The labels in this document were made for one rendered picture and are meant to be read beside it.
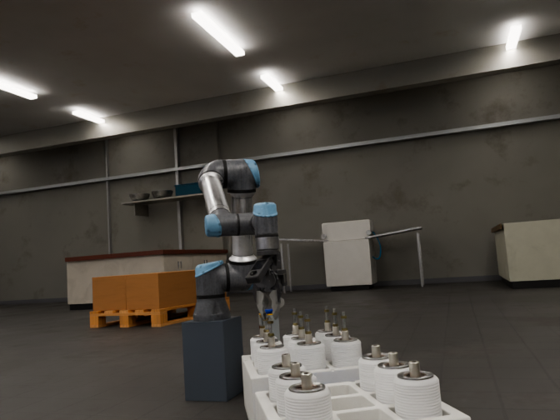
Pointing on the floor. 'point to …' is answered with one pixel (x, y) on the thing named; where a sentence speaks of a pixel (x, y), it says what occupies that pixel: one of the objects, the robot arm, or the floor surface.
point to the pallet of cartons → (144, 298)
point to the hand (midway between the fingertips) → (268, 315)
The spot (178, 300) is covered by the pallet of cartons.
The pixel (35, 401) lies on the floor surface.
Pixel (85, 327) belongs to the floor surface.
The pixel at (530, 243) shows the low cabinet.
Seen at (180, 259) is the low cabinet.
